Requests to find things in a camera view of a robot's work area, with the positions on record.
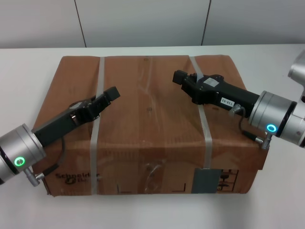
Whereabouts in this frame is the grey packing strap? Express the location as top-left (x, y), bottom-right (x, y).
top-left (90, 56), bottom-right (106, 195)
top-left (188, 55), bottom-right (214, 170)

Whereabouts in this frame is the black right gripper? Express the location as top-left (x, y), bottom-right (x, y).
top-left (172, 69), bottom-right (261, 112)

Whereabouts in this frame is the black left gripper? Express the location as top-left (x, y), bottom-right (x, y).
top-left (31, 86), bottom-right (121, 147)

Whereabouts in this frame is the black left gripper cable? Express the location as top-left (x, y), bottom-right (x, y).
top-left (23, 136), bottom-right (67, 187)

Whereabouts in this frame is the brown cardboard box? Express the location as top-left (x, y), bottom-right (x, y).
top-left (32, 54), bottom-right (269, 198)

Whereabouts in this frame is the grey rectangular box label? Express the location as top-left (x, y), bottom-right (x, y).
top-left (192, 167), bottom-right (222, 194)

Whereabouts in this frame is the grey right gripper cable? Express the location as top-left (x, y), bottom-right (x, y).
top-left (228, 104), bottom-right (274, 150)

